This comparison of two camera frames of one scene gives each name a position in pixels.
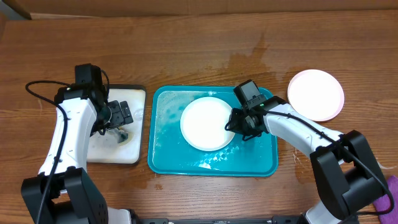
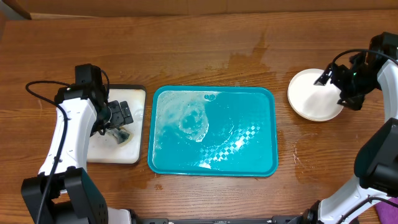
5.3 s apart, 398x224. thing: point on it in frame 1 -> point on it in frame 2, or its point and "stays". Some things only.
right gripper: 236,125 -> 356,101
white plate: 203,122 -> 315,102
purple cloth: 384,203 stays
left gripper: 122,113 stays
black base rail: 293,219 stays
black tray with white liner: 105,149 stays
